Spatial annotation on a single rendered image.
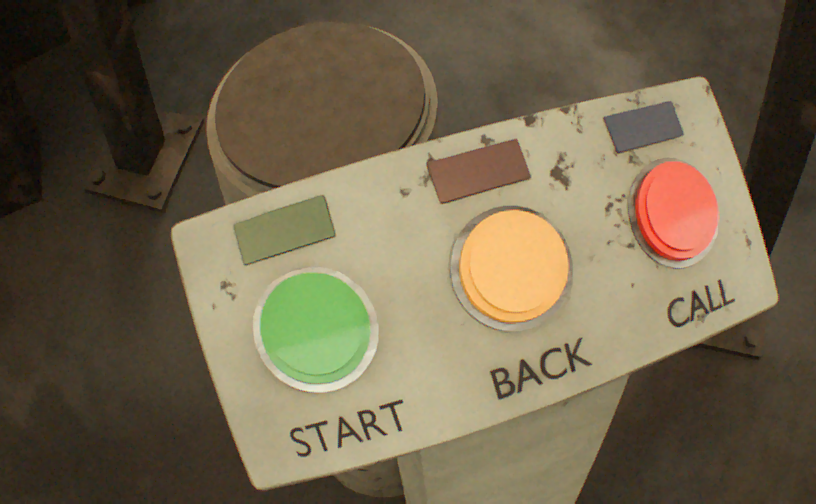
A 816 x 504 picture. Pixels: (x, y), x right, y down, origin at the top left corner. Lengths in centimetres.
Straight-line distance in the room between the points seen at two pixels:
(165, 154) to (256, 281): 79
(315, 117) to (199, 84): 71
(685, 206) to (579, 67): 82
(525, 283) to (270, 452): 11
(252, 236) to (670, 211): 16
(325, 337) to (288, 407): 3
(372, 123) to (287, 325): 17
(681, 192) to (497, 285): 9
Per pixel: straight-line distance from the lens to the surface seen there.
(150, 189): 119
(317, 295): 42
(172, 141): 123
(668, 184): 45
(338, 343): 42
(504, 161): 44
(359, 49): 60
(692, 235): 45
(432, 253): 43
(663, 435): 106
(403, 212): 44
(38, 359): 116
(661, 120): 46
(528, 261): 43
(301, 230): 43
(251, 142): 57
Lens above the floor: 99
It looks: 61 degrees down
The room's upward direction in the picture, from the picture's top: 6 degrees counter-clockwise
